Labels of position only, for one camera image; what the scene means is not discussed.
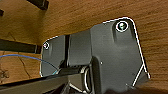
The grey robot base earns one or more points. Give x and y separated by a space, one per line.
116 50

